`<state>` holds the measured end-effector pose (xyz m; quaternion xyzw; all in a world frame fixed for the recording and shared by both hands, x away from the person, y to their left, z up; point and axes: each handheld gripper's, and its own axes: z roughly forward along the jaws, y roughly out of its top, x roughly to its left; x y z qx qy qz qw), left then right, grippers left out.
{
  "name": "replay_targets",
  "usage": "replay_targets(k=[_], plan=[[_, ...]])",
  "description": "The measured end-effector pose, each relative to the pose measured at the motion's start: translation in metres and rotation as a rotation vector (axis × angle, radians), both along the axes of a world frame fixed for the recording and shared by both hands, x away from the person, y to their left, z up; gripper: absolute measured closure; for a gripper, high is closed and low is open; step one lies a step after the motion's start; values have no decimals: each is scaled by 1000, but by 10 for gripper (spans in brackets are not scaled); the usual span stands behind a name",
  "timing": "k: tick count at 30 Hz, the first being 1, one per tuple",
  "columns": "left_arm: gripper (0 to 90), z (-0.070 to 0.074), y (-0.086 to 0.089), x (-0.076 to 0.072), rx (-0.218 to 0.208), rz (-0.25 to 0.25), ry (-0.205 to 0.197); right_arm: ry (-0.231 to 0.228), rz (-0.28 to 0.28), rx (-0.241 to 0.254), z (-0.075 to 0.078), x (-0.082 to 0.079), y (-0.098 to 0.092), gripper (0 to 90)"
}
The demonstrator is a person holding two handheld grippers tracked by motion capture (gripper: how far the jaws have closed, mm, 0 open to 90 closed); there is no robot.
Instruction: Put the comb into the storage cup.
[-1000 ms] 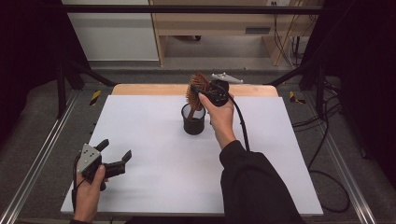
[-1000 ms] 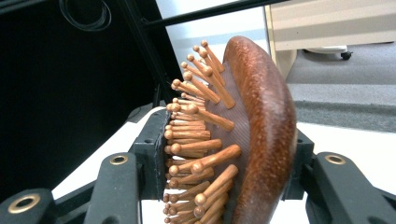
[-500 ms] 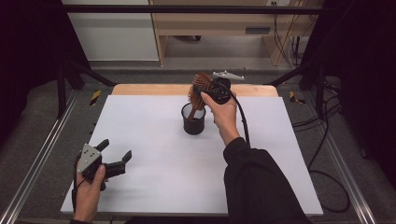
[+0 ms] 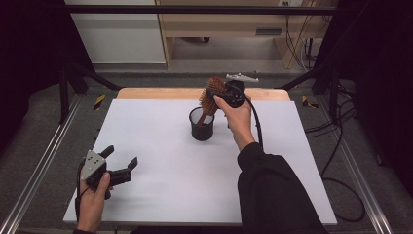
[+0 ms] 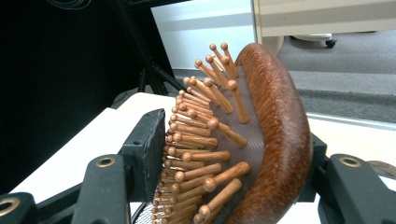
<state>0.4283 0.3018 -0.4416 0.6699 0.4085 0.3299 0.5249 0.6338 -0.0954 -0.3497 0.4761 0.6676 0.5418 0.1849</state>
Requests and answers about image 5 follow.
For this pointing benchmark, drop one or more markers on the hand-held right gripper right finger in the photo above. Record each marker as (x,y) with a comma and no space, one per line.
(316,158)

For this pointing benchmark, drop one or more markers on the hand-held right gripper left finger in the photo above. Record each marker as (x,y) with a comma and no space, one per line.
(146,149)

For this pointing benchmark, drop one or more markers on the brown wooden hairbrush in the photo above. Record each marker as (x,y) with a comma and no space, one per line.
(280,140)

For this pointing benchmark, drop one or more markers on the white table sheet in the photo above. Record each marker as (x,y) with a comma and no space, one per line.
(93,137)

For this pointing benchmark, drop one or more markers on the black metal stand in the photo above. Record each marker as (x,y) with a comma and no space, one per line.
(146,56)

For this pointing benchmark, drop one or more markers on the dark curtain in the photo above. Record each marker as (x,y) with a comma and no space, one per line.
(56,93)

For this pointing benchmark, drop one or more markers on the black chair caster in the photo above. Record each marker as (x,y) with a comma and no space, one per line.
(330,43)

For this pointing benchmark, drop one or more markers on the white cabinet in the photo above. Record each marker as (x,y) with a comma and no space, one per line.
(202,31)

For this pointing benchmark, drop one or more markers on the light wooden desk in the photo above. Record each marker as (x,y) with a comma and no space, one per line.
(327,18)

